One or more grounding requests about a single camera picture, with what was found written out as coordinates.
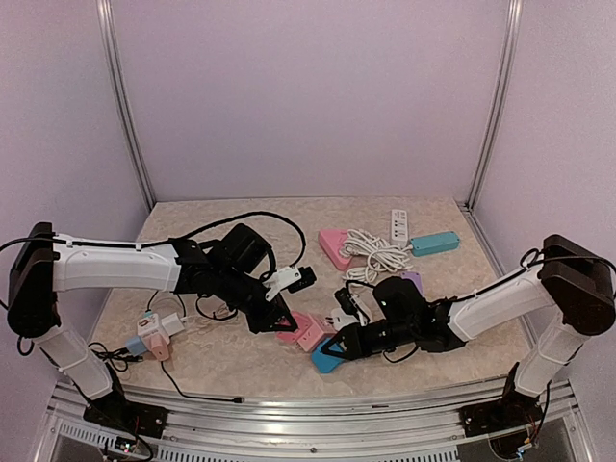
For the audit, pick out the pink charger plug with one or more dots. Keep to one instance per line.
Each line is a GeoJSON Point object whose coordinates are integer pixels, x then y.
{"type": "Point", "coordinates": [157, 344]}

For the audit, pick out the blue plug adapter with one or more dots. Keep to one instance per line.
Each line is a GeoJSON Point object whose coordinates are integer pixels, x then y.
{"type": "Point", "coordinates": [323, 362]}

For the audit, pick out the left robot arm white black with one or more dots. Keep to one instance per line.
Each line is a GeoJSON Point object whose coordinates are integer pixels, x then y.
{"type": "Point", "coordinates": [239, 269]}

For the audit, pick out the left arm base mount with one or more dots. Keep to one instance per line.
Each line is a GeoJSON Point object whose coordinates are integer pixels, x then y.
{"type": "Point", "coordinates": [115, 411]}

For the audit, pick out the right aluminium frame post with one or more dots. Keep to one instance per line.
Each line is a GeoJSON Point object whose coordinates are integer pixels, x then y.
{"type": "Point", "coordinates": [506, 63]}

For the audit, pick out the purple power strip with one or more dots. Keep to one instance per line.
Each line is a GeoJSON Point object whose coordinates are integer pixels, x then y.
{"type": "Point", "coordinates": [415, 278]}

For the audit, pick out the small white plug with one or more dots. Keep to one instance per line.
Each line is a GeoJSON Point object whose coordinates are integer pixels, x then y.
{"type": "Point", "coordinates": [338, 319]}

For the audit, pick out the light blue charger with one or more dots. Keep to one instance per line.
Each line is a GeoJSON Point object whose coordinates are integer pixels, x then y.
{"type": "Point", "coordinates": [135, 346]}

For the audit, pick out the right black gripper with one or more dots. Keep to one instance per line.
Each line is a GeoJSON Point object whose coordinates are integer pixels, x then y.
{"type": "Point", "coordinates": [353, 339]}

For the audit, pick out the white power strip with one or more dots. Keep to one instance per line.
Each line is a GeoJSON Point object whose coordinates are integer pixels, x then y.
{"type": "Point", "coordinates": [399, 228]}

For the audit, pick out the aluminium frame post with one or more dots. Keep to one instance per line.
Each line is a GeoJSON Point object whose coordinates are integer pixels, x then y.
{"type": "Point", "coordinates": [506, 63]}
{"type": "Point", "coordinates": [112, 55]}

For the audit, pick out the pink socket adapter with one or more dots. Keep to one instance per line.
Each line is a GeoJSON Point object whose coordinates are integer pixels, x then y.
{"type": "Point", "coordinates": [311, 330]}

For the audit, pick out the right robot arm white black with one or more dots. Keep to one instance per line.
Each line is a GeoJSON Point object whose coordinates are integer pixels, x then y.
{"type": "Point", "coordinates": [561, 275]}

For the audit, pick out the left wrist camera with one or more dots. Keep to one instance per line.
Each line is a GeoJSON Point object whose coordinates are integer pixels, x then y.
{"type": "Point", "coordinates": [292, 279]}

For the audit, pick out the white usb charger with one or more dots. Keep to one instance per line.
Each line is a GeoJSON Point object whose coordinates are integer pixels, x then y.
{"type": "Point", "coordinates": [172, 324]}

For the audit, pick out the left aluminium frame post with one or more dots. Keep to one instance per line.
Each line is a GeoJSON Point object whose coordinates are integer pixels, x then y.
{"type": "Point", "coordinates": [112, 55]}

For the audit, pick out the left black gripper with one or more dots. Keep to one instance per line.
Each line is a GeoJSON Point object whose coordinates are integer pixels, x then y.
{"type": "Point", "coordinates": [258, 321]}

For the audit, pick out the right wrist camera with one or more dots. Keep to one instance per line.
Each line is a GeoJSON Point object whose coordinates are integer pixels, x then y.
{"type": "Point", "coordinates": [352, 305]}

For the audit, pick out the pink triangular socket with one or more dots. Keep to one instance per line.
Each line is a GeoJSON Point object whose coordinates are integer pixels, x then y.
{"type": "Point", "coordinates": [332, 242]}

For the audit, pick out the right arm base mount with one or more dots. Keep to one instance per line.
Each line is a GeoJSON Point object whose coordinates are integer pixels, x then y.
{"type": "Point", "coordinates": [510, 410]}

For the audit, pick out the front aluminium rail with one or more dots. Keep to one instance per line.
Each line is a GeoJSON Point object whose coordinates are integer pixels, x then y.
{"type": "Point", "coordinates": [419, 427]}

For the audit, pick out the teal power strip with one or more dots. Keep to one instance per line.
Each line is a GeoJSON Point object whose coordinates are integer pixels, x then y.
{"type": "Point", "coordinates": [434, 244]}

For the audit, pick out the white cube socket adapter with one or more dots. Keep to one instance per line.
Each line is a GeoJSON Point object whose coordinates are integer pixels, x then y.
{"type": "Point", "coordinates": [148, 325]}

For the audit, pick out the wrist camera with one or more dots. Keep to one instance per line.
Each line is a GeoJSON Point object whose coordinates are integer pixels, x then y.
{"type": "Point", "coordinates": [352, 305]}
{"type": "Point", "coordinates": [292, 279]}

